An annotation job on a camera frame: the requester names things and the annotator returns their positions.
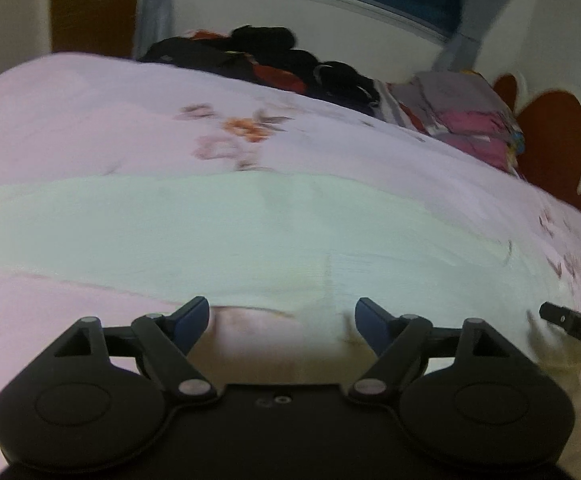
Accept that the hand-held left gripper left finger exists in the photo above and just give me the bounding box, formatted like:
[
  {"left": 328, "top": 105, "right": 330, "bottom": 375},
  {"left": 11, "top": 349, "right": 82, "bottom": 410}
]
[{"left": 53, "top": 296, "right": 218, "bottom": 404}]

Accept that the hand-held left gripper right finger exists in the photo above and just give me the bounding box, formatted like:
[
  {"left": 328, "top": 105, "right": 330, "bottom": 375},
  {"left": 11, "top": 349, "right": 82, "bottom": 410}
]
[{"left": 349, "top": 297, "right": 514, "bottom": 404}]

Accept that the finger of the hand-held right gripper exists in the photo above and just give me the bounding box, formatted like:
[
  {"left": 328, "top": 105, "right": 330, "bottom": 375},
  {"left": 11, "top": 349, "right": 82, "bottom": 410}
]
[{"left": 539, "top": 302, "right": 581, "bottom": 359}]

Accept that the white knit garment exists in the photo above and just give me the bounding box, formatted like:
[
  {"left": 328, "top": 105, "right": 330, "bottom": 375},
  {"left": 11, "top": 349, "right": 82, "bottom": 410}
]
[{"left": 0, "top": 169, "right": 581, "bottom": 391}]

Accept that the stack of folded clothes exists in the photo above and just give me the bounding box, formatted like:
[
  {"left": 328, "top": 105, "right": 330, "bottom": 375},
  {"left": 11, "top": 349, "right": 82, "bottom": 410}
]
[{"left": 388, "top": 70, "right": 527, "bottom": 180}]

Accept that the pile of dark clothes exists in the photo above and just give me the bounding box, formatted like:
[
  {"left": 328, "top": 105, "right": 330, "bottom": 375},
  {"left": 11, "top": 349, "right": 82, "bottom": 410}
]
[{"left": 138, "top": 25, "right": 382, "bottom": 117}]

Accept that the red heart-shaped headboard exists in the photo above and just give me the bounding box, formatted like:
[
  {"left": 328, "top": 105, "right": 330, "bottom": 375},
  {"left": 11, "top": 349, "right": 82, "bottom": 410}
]
[{"left": 492, "top": 71, "right": 581, "bottom": 197}]

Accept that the grey striped cloth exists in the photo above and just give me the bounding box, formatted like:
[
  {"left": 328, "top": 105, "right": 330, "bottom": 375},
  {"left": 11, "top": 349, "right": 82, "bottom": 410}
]
[{"left": 373, "top": 79, "right": 424, "bottom": 128}]

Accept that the pink floral bedsheet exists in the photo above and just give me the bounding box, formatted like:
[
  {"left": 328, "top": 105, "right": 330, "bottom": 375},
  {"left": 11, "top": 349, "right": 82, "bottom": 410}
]
[{"left": 0, "top": 52, "right": 581, "bottom": 480}]

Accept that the grey curtain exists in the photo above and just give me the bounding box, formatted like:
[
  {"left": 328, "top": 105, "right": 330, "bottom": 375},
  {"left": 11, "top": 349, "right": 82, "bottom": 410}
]
[
  {"left": 429, "top": 0, "right": 547, "bottom": 75},
  {"left": 131, "top": 0, "right": 197, "bottom": 60}
]

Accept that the brown wooden door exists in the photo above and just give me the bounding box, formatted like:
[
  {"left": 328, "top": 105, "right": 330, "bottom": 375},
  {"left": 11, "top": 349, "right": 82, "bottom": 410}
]
[{"left": 49, "top": 0, "right": 144, "bottom": 59}]

